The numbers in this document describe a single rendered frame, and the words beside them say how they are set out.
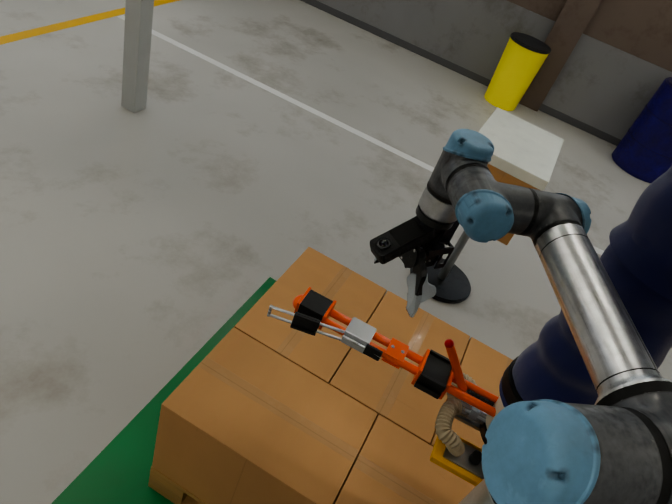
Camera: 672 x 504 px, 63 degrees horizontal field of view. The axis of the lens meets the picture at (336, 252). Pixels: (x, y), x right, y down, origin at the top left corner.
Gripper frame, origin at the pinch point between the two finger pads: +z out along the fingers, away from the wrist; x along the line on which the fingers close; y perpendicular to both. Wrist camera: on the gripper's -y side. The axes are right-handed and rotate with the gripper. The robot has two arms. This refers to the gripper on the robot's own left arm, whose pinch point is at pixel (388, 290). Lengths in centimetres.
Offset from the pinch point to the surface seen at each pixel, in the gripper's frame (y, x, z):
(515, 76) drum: 402, 332, 101
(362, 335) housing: 10.8, 10.7, 30.4
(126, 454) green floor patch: -35, 50, 137
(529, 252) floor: 256, 122, 139
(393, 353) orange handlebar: 16.4, 3.6, 30.5
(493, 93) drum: 397, 344, 128
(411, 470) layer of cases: 39, -9, 83
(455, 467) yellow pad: 24, -24, 43
